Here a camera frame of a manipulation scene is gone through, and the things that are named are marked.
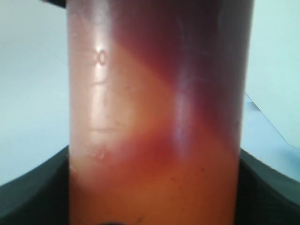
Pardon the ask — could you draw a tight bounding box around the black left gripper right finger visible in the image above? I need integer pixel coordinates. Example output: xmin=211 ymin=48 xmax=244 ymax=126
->
xmin=234 ymin=150 xmax=300 ymax=225

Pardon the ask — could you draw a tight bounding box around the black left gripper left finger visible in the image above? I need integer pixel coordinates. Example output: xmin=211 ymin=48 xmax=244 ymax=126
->
xmin=0 ymin=147 xmax=69 ymax=225

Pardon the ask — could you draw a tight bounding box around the red sauce squeeze bottle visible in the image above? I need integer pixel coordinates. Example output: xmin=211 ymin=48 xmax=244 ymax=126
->
xmin=66 ymin=0 xmax=254 ymax=225

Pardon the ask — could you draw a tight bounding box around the white paper backdrop sheet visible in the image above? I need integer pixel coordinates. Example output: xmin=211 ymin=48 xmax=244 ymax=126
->
xmin=241 ymin=94 xmax=300 ymax=152

